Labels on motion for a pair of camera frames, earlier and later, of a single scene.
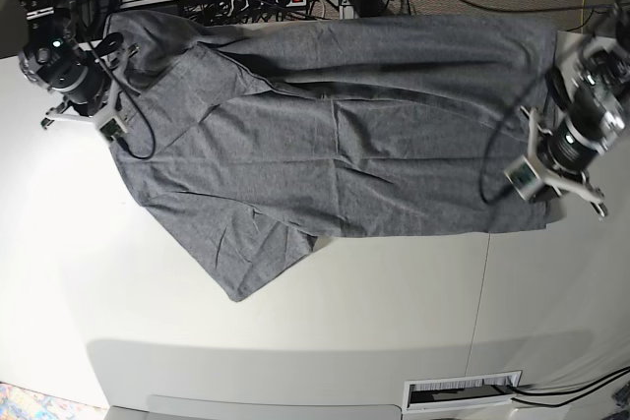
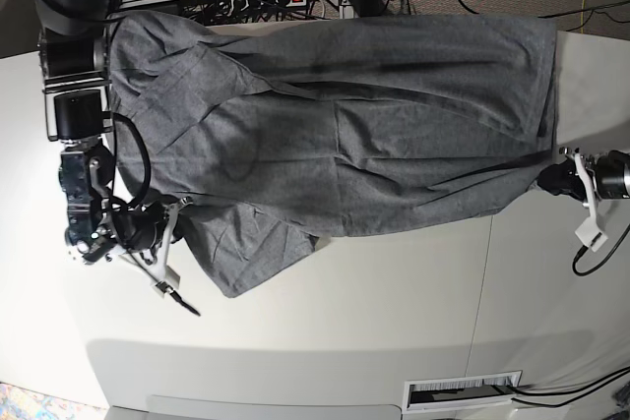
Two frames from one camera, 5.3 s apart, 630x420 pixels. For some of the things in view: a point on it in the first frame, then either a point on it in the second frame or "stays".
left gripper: [88, 91] to [141, 229]
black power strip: [269, 0] stays
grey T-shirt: [250, 141] stays
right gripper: [564, 147] to [562, 179]
